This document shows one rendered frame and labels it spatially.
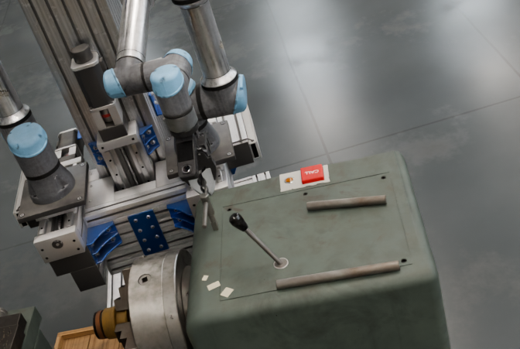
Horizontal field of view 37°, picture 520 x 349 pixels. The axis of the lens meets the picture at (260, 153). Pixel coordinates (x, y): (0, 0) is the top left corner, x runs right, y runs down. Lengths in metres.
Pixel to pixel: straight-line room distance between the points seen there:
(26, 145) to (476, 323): 1.89
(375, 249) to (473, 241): 1.83
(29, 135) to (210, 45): 0.64
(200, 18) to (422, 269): 0.96
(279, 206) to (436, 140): 2.33
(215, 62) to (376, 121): 2.29
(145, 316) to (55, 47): 0.95
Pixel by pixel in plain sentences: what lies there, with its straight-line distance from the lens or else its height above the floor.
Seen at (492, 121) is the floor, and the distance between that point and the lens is 4.34.
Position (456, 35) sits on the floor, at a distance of 5.19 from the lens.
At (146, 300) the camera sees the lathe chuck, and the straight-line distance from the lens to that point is 1.95.
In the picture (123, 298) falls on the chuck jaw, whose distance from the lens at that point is 2.10.
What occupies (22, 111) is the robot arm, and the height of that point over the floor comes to 1.41.
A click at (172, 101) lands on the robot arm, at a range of 1.81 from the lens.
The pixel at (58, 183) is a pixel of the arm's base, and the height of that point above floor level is 1.20.
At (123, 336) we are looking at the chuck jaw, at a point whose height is 1.11.
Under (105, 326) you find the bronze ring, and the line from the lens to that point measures 2.11.
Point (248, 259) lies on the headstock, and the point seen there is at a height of 1.26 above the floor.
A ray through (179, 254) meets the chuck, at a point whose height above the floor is 1.22.
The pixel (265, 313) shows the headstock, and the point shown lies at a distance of 1.78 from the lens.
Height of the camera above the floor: 2.50
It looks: 34 degrees down
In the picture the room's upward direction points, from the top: 17 degrees counter-clockwise
